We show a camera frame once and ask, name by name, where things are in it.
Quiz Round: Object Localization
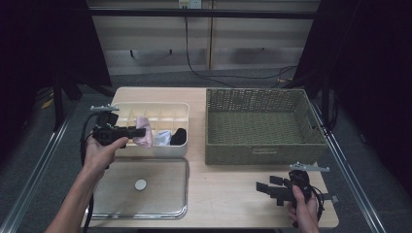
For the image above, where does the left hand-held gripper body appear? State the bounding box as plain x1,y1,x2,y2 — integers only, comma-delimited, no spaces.
89,104,129,149

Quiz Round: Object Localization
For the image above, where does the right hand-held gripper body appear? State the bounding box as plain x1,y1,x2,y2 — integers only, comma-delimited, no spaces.
275,161,330,207

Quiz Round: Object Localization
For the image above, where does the cream compartment storage box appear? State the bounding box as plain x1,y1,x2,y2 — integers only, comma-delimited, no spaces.
98,102,190,158

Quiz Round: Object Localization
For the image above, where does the green woven basket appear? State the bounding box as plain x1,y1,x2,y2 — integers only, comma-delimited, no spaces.
204,87,328,166

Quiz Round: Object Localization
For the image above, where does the clear plastic lid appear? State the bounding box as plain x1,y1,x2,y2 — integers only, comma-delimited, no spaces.
83,155,190,220

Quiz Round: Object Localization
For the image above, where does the person's left hand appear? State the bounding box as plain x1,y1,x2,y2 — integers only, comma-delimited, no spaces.
83,136,130,178

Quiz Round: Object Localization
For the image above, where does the person's right hand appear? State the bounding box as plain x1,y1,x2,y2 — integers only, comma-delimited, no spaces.
287,184,321,233

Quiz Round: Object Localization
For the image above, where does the black tape strip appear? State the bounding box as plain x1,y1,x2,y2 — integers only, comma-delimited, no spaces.
323,192,340,204

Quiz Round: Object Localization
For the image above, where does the black metal stand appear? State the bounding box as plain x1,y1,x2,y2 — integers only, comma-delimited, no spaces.
51,71,84,132
319,72,340,132

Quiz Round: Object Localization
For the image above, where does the pale cabinet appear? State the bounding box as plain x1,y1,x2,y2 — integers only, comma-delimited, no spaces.
210,15,315,72
91,15,214,76

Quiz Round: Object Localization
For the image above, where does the black curtain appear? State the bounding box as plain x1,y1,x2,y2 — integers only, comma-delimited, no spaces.
292,0,412,195
0,0,113,156

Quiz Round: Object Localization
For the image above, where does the black metal crossbar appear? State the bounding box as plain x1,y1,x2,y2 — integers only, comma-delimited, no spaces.
86,8,320,19

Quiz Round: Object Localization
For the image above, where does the metal floor rail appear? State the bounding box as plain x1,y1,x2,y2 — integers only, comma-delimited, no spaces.
310,96,387,233
0,96,82,233

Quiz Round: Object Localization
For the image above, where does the black wall cable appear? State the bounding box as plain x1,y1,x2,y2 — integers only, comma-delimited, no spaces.
184,16,299,89

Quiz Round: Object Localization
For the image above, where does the white wall socket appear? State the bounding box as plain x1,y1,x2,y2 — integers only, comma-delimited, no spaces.
178,0,203,10

